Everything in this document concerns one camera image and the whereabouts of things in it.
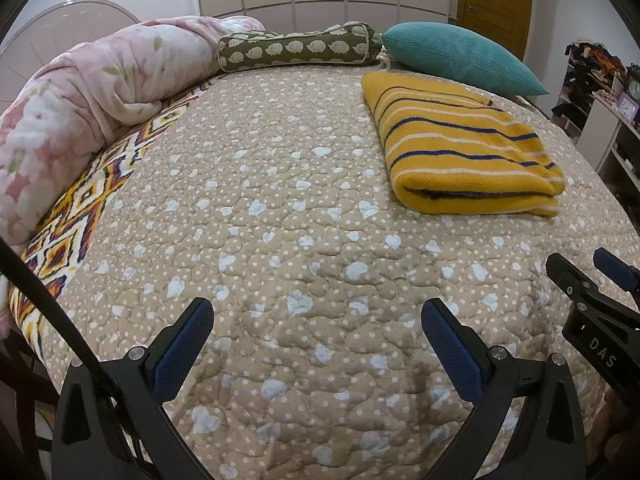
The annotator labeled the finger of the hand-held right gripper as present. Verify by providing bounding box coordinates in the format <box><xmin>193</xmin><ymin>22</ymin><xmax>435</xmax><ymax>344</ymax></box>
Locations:
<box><xmin>546</xmin><ymin>253</ymin><xmax>608</xmax><ymax>307</ymax></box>
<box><xmin>593</xmin><ymin>247</ymin><xmax>640</xmax><ymax>295</ymax></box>

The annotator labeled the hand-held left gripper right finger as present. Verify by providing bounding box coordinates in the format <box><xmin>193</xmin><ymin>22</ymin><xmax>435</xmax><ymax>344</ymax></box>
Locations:
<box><xmin>421</xmin><ymin>298</ymin><xmax>587</xmax><ymax>480</ymax></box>

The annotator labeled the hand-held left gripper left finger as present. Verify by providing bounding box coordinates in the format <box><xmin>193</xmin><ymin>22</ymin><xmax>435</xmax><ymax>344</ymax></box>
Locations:
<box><xmin>51</xmin><ymin>297</ymin><xmax>216</xmax><ymax>480</ymax></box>

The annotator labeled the yellow striped towel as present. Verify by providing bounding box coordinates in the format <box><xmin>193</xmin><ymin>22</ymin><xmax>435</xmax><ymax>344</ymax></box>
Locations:
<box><xmin>361</xmin><ymin>71</ymin><xmax>567</xmax><ymax>218</ymax></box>

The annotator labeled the pile of dark clothes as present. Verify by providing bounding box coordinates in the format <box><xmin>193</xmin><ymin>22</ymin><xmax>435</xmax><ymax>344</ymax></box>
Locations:
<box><xmin>565</xmin><ymin>39</ymin><xmax>628</xmax><ymax>93</ymax></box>

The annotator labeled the white shelf unit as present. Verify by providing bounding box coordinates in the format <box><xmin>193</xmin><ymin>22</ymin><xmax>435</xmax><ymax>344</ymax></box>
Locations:
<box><xmin>552</xmin><ymin>55</ymin><xmax>640</xmax><ymax>196</ymax></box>

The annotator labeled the colourful zigzag patterned blanket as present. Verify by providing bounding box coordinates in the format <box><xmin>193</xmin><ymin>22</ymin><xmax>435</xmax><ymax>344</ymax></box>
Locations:
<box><xmin>7</xmin><ymin>77</ymin><xmax>221</xmax><ymax>356</ymax></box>

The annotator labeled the beige dotted quilted bedspread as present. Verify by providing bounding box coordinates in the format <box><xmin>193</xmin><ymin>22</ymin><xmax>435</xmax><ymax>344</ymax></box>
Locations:
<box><xmin>37</xmin><ymin>62</ymin><xmax>640</xmax><ymax>480</ymax></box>

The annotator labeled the pink floral comforter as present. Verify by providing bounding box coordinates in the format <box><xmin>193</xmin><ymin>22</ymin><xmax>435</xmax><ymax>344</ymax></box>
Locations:
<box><xmin>0</xmin><ymin>15</ymin><xmax>266</xmax><ymax>256</ymax></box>

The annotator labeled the yellow wooden door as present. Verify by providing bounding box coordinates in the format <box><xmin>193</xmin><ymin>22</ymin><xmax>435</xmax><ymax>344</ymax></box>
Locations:
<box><xmin>456</xmin><ymin>0</ymin><xmax>535</xmax><ymax>61</ymax></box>

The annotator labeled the green hedgehog print bolster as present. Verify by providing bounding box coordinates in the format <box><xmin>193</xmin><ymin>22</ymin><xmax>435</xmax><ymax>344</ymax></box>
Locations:
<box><xmin>218</xmin><ymin>22</ymin><xmax>383</xmax><ymax>72</ymax></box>

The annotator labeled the pink curved headboard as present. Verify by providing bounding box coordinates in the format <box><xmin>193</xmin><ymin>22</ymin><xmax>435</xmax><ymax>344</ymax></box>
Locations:
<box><xmin>0</xmin><ymin>1</ymin><xmax>142</xmax><ymax>106</ymax></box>

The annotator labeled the black cable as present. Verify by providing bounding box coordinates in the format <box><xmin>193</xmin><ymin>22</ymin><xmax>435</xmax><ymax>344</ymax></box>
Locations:
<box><xmin>0</xmin><ymin>237</ymin><xmax>208</xmax><ymax>480</ymax></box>

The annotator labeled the teal corduroy pillow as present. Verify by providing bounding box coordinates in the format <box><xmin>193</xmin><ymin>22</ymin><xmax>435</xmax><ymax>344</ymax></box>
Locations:
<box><xmin>381</xmin><ymin>21</ymin><xmax>550</xmax><ymax>97</ymax></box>

